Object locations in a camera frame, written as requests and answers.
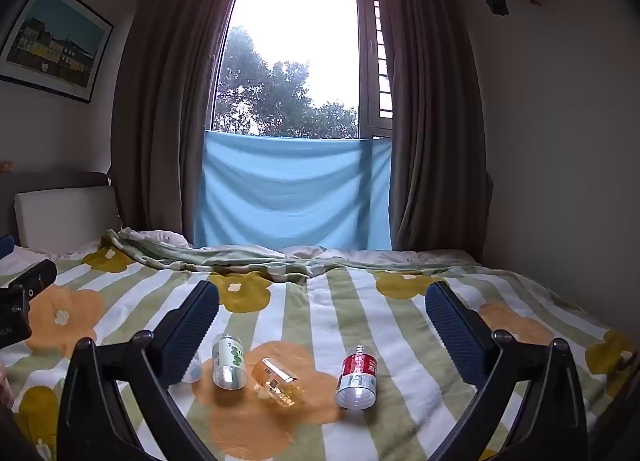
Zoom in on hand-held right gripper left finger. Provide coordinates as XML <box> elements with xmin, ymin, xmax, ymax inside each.
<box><xmin>56</xmin><ymin>280</ymin><xmax>221</xmax><ymax>461</ymax></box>

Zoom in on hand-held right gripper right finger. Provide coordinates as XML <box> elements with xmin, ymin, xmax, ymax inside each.
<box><xmin>425</xmin><ymin>281</ymin><xmax>589</xmax><ymax>461</ymax></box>

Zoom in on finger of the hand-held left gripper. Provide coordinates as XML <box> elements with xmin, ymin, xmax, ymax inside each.
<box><xmin>9</xmin><ymin>259</ymin><xmax>58</xmax><ymax>292</ymax></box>

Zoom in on red label clear plastic cup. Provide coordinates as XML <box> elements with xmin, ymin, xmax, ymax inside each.
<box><xmin>334</xmin><ymin>345</ymin><xmax>378</xmax><ymax>410</ymax></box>

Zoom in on blue label clear plastic cup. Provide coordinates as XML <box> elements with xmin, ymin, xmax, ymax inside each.
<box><xmin>181</xmin><ymin>351</ymin><xmax>202</xmax><ymax>384</ymax></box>

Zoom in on green label clear plastic cup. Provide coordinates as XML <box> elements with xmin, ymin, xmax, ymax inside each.
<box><xmin>212</xmin><ymin>333</ymin><xmax>248</xmax><ymax>389</ymax></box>

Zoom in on orange label clear plastic cup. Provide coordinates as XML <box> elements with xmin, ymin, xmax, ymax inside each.
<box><xmin>251</xmin><ymin>357</ymin><xmax>305</xmax><ymax>408</ymax></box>

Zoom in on grey white headboard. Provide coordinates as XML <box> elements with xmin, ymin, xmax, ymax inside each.
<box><xmin>0</xmin><ymin>172</ymin><xmax>123</xmax><ymax>253</ymax></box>

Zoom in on flower striped blanket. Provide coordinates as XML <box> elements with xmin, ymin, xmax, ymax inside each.
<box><xmin>0</xmin><ymin>228</ymin><xmax>637</xmax><ymax>461</ymax></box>

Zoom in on blue cloth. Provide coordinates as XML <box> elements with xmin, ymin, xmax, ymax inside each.
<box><xmin>194</xmin><ymin>131</ymin><xmax>392</xmax><ymax>250</ymax></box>

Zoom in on brown curtain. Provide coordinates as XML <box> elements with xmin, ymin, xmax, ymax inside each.
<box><xmin>111</xmin><ymin>0</ymin><xmax>246</xmax><ymax>248</ymax></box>
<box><xmin>382</xmin><ymin>0</ymin><xmax>495</xmax><ymax>261</ymax></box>

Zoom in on framed town picture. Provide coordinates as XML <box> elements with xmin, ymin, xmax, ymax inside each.
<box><xmin>0</xmin><ymin>0</ymin><xmax>115</xmax><ymax>104</ymax></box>

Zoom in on window frame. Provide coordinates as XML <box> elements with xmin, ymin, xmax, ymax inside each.
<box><xmin>211</xmin><ymin>0</ymin><xmax>396</xmax><ymax>141</ymax></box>

